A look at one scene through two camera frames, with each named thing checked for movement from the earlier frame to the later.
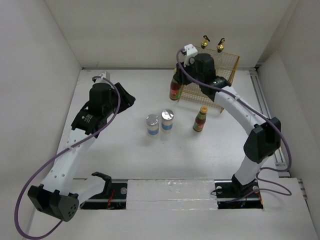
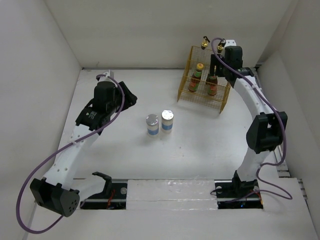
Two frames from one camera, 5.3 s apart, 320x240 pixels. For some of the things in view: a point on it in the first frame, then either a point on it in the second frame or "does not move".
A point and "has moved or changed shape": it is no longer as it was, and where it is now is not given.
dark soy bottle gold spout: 221,45 does not move
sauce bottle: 174,89 has moved or changed shape
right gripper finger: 187,80 → 214,61
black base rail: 226,197 does not move
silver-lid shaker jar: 167,119 does not move
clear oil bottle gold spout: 205,42 does not move
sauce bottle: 198,124 has moved or changed shape
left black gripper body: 110,109 does not move
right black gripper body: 191,69 → 222,68
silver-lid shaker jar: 152,122 does not move
